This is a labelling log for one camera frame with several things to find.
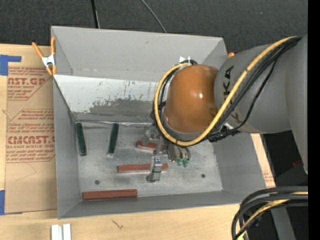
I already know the dark green flat block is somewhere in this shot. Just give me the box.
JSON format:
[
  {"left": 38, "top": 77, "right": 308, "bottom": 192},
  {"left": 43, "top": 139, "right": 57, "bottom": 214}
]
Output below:
[
  {"left": 75, "top": 122, "right": 88, "bottom": 157},
  {"left": 107, "top": 122, "right": 120, "bottom": 158}
]

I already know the red-brown flat block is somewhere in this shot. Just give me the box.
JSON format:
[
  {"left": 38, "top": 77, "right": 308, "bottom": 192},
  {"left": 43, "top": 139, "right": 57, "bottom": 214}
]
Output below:
[
  {"left": 82, "top": 188, "right": 139, "bottom": 201},
  {"left": 135, "top": 140, "right": 166, "bottom": 152},
  {"left": 116, "top": 162, "right": 169, "bottom": 174}
]

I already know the black cylinder on white bracket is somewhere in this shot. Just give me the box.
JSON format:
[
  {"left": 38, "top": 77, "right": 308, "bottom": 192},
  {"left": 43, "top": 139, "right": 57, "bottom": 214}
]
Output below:
[{"left": 207, "top": 123, "right": 241, "bottom": 143}]

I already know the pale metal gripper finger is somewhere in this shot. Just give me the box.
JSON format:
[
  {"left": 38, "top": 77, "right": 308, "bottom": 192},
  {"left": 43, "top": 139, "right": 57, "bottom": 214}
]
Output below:
[
  {"left": 142, "top": 128, "right": 155, "bottom": 147},
  {"left": 145, "top": 155, "right": 163, "bottom": 184}
]

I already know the grey metal bin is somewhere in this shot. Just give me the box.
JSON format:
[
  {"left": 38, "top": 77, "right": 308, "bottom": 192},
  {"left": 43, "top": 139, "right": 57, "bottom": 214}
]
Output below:
[{"left": 50, "top": 25, "right": 267, "bottom": 220}]

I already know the brown cardboard board, red print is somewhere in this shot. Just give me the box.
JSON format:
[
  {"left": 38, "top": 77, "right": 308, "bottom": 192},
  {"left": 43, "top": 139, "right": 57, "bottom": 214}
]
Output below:
[{"left": 0, "top": 43, "right": 277, "bottom": 215}]

